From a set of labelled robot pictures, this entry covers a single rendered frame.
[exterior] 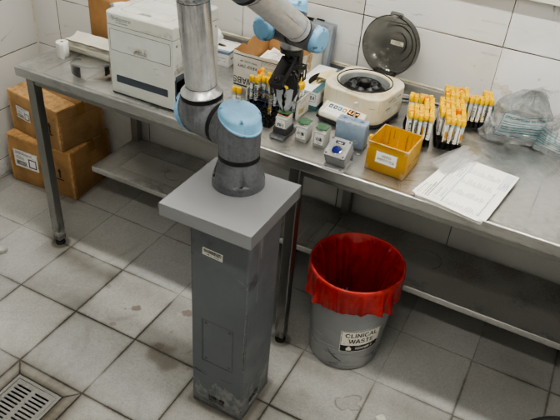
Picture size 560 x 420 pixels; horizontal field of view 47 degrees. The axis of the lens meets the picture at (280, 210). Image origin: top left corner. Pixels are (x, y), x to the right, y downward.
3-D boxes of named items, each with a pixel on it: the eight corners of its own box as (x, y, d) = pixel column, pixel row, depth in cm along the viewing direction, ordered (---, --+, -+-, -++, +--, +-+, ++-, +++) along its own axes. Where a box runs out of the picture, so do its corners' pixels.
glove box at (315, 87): (289, 103, 232) (292, 79, 227) (317, 81, 250) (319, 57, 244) (320, 112, 228) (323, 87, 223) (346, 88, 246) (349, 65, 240)
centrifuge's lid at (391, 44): (368, 5, 227) (379, 2, 233) (354, 72, 239) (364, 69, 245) (422, 21, 217) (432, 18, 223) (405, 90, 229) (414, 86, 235)
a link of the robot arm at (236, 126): (240, 167, 168) (242, 122, 160) (204, 149, 175) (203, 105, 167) (270, 152, 176) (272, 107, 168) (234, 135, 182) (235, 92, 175)
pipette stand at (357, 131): (331, 147, 208) (334, 120, 203) (338, 138, 214) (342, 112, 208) (359, 156, 205) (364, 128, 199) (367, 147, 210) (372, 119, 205)
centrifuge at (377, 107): (307, 115, 225) (311, 83, 218) (351, 89, 245) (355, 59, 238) (366, 138, 215) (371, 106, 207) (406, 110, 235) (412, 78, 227)
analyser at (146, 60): (111, 92, 230) (103, 9, 213) (157, 67, 250) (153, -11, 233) (182, 114, 220) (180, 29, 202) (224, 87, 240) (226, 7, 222)
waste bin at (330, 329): (278, 353, 250) (287, 267, 224) (317, 297, 277) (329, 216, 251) (368, 394, 237) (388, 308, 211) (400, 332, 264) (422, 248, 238)
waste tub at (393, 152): (362, 167, 200) (367, 140, 194) (380, 150, 209) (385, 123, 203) (402, 182, 194) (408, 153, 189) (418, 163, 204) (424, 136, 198)
